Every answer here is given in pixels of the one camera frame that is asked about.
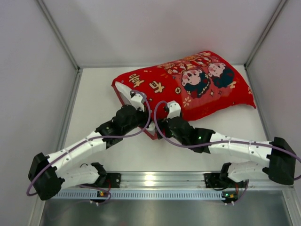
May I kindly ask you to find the white pillow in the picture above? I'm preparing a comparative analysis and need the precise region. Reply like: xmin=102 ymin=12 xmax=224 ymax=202
xmin=113 ymin=82 xmax=131 ymax=105

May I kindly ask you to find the red printed pillowcase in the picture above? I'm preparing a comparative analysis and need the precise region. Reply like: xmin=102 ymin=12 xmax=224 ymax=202
xmin=111 ymin=49 xmax=256 ymax=141

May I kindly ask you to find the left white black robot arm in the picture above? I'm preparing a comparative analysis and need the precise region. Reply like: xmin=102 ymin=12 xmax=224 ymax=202
xmin=26 ymin=105 xmax=151 ymax=201

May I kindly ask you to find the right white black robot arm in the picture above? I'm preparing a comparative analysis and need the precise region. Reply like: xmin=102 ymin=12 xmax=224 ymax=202
xmin=155 ymin=116 xmax=299 ymax=186

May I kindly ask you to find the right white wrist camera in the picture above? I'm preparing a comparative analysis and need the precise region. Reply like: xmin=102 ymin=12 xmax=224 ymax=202
xmin=166 ymin=101 xmax=182 ymax=120

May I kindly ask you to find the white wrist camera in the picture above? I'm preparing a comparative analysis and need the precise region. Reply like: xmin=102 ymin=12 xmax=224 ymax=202
xmin=166 ymin=101 xmax=182 ymax=120
xmin=130 ymin=90 xmax=146 ymax=112

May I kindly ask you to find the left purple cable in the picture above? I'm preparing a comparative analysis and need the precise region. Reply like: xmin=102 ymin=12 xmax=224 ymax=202
xmin=26 ymin=89 xmax=151 ymax=205

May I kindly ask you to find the purple cable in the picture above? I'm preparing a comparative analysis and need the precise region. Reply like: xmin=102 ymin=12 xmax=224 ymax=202
xmin=154 ymin=100 xmax=301 ymax=205
xmin=26 ymin=89 xmax=151 ymax=205

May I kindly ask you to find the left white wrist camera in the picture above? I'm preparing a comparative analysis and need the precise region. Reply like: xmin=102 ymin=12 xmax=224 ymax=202
xmin=130 ymin=90 xmax=146 ymax=112

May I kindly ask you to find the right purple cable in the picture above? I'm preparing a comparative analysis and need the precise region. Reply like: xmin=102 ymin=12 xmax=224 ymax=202
xmin=154 ymin=100 xmax=301 ymax=205

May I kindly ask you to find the aluminium mounting rail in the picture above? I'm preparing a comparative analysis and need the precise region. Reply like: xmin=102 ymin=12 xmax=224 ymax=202
xmin=58 ymin=170 xmax=294 ymax=189

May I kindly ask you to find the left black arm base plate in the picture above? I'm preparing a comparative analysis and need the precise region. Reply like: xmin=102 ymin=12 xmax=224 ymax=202
xmin=102 ymin=173 xmax=121 ymax=188

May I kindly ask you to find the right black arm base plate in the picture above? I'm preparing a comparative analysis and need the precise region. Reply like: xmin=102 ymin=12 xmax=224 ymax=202
xmin=204 ymin=173 xmax=246 ymax=191

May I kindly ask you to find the slotted grey cable duct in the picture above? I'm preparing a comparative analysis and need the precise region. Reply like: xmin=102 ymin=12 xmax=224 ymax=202
xmin=54 ymin=189 xmax=236 ymax=201

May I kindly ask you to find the left aluminium frame post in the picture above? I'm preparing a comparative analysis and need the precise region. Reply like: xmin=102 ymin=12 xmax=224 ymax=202
xmin=35 ymin=0 xmax=80 ymax=72

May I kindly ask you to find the aluminium frame post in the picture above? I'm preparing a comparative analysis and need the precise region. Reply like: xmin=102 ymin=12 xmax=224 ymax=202
xmin=244 ymin=0 xmax=289 ymax=70
xmin=35 ymin=0 xmax=80 ymax=72

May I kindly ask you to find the right aluminium frame post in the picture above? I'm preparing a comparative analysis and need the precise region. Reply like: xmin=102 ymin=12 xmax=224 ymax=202
xmin=244 ymin=0 xmax=289 ymax=70

